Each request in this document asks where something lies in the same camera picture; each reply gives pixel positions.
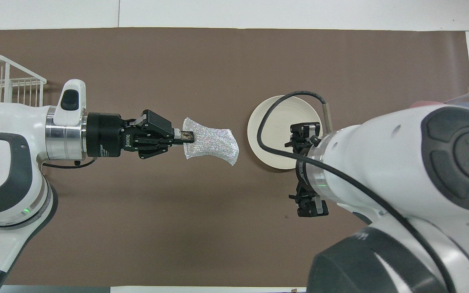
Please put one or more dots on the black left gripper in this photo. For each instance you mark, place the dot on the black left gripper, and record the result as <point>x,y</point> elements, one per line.
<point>104,136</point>

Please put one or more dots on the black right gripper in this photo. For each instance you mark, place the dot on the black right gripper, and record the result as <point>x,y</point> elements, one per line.
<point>301,171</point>

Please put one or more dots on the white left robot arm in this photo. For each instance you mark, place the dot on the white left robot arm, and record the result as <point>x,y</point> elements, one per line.
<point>6,162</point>

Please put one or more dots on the cream round plate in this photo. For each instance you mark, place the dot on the cream round plate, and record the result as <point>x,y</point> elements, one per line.
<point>273,122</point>

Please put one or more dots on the brown paper table mat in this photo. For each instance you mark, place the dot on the brown paper table mat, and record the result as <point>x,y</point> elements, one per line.
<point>218,228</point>

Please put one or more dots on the pink plastic cup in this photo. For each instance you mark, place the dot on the pink plastic cup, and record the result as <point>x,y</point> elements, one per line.
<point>424,103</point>

